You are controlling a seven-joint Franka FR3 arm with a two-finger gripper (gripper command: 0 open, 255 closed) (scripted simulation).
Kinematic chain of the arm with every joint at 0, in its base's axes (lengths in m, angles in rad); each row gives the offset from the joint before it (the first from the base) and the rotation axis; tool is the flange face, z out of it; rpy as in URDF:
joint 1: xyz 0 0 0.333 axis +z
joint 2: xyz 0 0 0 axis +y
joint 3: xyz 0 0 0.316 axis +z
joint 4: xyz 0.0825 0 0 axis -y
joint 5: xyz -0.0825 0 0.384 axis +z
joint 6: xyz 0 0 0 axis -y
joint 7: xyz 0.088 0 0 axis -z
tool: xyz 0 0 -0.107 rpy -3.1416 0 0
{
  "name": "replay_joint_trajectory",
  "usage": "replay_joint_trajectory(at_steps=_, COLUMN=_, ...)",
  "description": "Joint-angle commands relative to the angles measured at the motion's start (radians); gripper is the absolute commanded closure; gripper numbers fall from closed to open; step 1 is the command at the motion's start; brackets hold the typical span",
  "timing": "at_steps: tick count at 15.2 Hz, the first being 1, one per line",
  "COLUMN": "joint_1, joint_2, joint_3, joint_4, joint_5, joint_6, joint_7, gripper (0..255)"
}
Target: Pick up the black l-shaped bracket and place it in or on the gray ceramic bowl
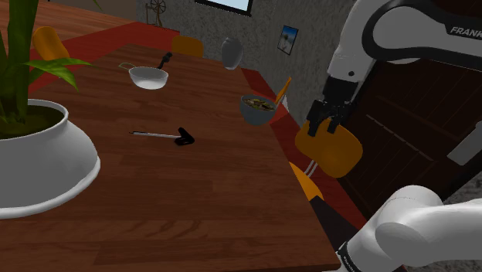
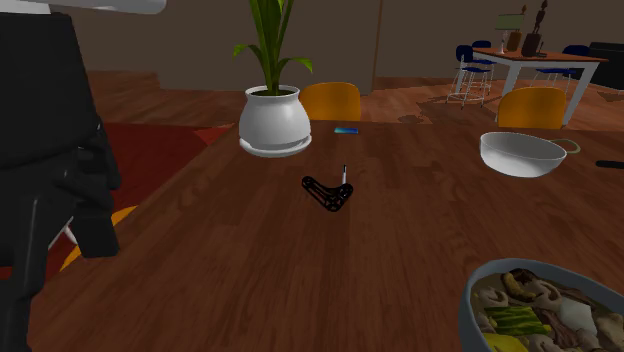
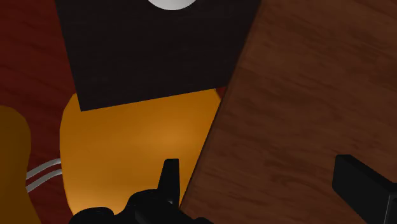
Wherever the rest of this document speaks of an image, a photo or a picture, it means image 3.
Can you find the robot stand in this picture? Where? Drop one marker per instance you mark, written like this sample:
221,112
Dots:
149,52

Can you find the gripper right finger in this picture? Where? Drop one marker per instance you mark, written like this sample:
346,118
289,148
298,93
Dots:
363,186

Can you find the brown wooden table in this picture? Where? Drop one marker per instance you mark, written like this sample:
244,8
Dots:
304,102

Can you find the orange chair with white rods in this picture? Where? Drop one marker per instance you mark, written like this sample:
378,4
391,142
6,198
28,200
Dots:
130,139

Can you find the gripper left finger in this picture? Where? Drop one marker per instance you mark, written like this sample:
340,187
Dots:
170,183

